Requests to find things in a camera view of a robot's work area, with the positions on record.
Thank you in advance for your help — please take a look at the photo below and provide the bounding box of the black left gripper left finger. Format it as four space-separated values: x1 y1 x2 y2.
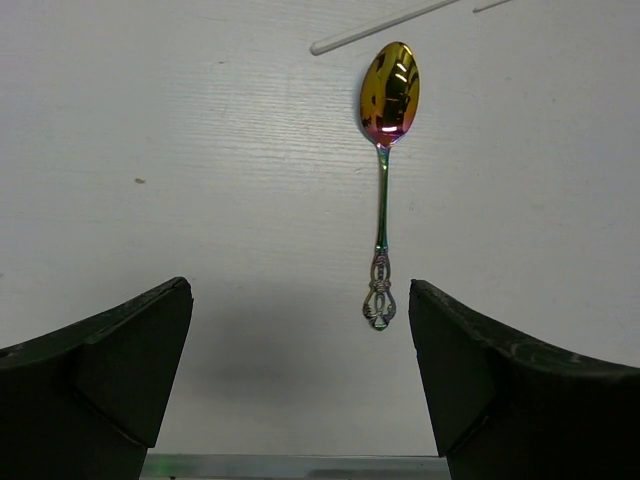
1 277 193 479

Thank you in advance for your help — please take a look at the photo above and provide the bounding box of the gold ornate rainbow spoon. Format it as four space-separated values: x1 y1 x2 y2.
359 41 420 331

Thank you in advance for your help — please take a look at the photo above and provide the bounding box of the silver chopstick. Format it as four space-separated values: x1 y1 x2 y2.
309 0 458 56
472 0 512 14

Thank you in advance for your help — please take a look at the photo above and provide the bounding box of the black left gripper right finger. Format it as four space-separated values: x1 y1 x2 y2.
409 280 639 479

